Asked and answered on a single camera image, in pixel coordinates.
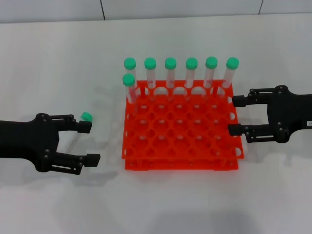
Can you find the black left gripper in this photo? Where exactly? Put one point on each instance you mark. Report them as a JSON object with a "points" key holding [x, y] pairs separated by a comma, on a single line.
{"points": [[29, 139]]}

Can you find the orange plastic test tube rack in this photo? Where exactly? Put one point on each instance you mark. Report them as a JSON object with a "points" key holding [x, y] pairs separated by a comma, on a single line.
{"points": [[182, 166]]}

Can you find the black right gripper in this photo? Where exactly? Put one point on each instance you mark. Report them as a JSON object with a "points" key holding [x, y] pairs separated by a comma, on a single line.
{"points": [[287, 112]]}

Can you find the green-capped clear test tube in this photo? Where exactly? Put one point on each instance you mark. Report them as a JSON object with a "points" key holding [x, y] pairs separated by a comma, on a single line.
{"points": [[150, 63], [232, 63], [130, 63], [211, 62], [191, 63], [128, 80], [170, 63], [86, 116]]}

